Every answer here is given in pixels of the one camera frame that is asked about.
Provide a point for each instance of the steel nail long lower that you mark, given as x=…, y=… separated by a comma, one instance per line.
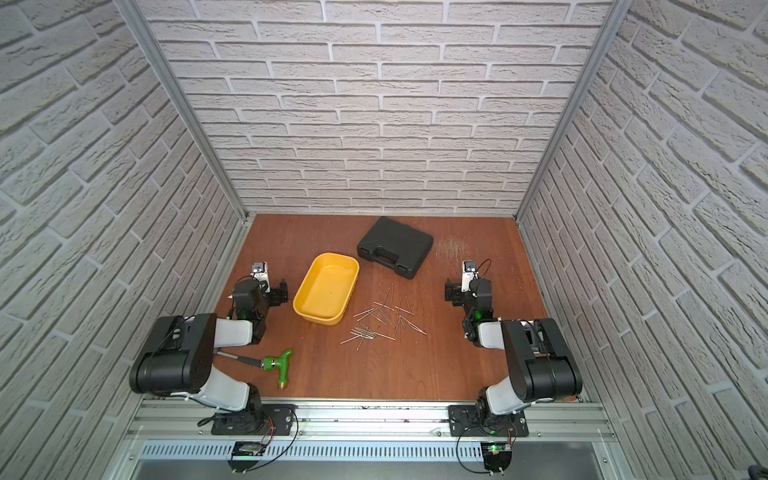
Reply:
x=350, y=339

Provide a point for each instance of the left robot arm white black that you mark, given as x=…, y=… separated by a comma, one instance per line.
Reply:
x=176, y=359

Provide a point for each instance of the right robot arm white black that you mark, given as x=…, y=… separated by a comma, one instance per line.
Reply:
x=540, y=365

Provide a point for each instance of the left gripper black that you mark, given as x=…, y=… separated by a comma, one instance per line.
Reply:
x=275, y=293

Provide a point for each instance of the steel nail far right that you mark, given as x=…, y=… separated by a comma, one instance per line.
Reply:
x=413, y=326

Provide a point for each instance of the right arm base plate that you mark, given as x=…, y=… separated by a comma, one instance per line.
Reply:
x=471, y=420

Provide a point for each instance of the black plastic tool case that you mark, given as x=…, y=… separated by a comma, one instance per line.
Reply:
x=396, y=246

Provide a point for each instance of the right aluminium corner post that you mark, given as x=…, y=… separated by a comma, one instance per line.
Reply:
x=606, y=35

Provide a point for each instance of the right controller board with cable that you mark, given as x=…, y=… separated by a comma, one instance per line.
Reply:
x=496, y=457

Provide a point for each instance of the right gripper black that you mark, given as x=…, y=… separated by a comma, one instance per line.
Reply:
x=456, y=292

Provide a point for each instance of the steel nail bundle nail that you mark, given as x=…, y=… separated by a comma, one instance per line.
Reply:
x=364, y=333

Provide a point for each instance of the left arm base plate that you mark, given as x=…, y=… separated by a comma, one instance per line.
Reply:
x=269, y=419

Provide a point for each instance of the aluminium corner post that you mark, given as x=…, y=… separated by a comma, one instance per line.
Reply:
x=152, y=50
x=606, y=35

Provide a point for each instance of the steel nail centre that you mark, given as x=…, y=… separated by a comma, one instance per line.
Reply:
x=380, y=315

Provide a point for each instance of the controller board with cable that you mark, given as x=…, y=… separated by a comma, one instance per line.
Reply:
x=496, y=457
x=247, y=457

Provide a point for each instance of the left aluminium corner post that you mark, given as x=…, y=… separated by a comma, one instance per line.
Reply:
x=152, y=50

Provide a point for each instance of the aluminium front rail frame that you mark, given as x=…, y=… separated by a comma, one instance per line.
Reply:
x=168, y=439

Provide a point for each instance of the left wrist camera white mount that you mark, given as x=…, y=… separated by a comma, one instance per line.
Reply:
x=259, y=271

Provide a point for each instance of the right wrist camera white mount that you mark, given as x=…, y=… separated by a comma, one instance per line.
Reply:
x=469, y=273

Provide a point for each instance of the yellow plastic storage box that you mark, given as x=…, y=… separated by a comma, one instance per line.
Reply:
x=326, y=289

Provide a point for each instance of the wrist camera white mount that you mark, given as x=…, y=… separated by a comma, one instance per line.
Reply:
x=259, y=271
x=469, y=273

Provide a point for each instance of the left controller board with cable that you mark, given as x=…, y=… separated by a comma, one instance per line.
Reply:
x=247, y=457

